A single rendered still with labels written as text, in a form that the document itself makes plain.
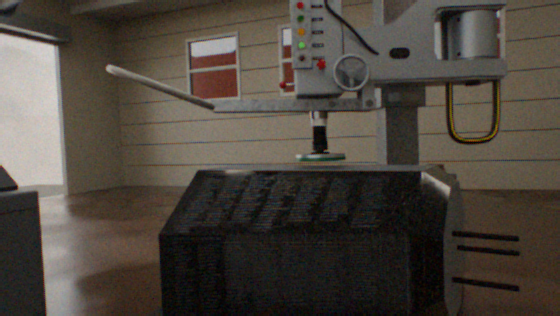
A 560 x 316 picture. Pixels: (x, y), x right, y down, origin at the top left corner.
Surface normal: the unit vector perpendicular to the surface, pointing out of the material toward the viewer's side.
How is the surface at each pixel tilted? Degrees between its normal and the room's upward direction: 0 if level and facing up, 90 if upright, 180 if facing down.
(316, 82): 90
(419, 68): 90
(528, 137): 90
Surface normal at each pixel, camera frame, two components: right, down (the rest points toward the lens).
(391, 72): -0.01, 0.05
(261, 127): -0.36, 0.06
